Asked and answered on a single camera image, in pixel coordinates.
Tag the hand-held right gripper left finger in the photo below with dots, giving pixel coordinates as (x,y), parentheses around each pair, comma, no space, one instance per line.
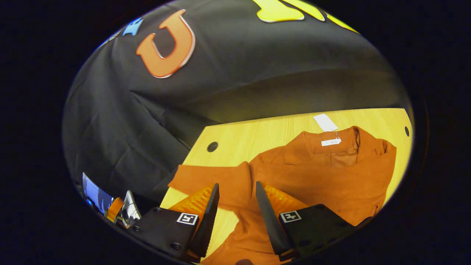
(209,221)

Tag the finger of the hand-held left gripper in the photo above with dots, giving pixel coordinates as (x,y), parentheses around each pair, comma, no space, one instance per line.
(114,209)

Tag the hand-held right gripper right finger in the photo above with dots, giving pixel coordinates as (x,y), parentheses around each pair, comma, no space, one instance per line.
(270,224)

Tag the orange button-up shirt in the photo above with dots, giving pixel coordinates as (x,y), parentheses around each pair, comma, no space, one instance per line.
(323,176)

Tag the black backdrop cloth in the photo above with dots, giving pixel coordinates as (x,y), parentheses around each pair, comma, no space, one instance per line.
(239,66)

